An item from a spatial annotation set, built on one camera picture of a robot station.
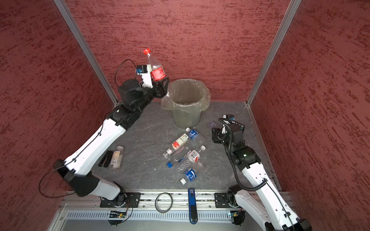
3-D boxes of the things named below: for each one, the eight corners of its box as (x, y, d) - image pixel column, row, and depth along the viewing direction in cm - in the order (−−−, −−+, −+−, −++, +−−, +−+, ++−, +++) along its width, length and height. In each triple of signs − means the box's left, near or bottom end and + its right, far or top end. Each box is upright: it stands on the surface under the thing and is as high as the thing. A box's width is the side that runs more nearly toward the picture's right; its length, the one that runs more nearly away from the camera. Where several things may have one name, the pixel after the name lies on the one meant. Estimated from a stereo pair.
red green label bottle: (166, 160, 90) (164, 156, 85) (162, 155, 92) (161, 151, 87) (189, 141, 98) (189, 137, 94) (185, 137, 100) (185, 133, 96)
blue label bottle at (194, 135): (199, 146, 94) (199, 143, 91) (184, 132, 101) (184, 129, 98) (204, 141, 96) (205, 139, 93) (190, 128, 103) (190, 125, 100)
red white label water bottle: (182, 175, 84) (181, 172, 80) (176, 167, 86) (175, 164, 82) (207, 152, 93) (207, 149, 89) (200, 146, 96) (201, 142, 92)
